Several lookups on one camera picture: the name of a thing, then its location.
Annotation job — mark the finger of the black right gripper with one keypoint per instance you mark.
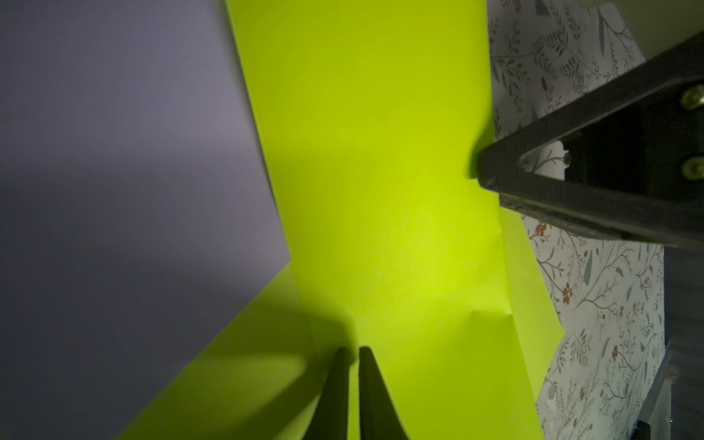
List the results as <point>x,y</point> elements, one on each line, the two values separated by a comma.
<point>623,162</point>

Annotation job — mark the lavender paper sheet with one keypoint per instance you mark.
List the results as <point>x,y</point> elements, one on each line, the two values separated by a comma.
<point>136,213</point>

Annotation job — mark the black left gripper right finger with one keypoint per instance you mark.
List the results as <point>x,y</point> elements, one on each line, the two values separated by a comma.
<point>378,419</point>

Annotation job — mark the lime green paper sheet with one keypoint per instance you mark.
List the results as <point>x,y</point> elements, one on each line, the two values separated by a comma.
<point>259,378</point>

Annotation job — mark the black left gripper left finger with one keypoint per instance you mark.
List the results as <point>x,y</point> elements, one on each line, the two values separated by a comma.
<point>330,419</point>

